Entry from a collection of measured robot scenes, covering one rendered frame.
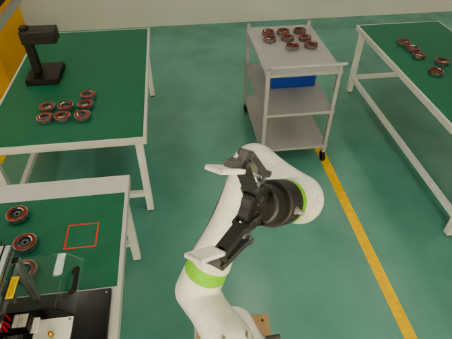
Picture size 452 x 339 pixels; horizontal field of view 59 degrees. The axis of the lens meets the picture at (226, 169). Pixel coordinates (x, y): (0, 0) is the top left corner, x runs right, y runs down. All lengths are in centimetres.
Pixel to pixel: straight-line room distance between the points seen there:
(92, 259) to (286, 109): 200
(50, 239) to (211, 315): 132
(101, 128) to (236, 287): 142
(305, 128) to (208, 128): 96
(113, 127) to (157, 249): 93
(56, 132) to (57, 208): 74
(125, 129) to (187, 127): 133
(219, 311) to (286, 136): 273
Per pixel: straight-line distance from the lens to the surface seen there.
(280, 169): 87
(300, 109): 338
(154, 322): 270
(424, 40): 443
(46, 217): 235
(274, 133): 368
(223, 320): 107
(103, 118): 298
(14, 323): 181
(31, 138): 296
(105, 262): 206
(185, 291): 112
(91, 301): 193
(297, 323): 269
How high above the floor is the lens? 237
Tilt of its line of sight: 42 degrees down
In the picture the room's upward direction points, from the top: straight up
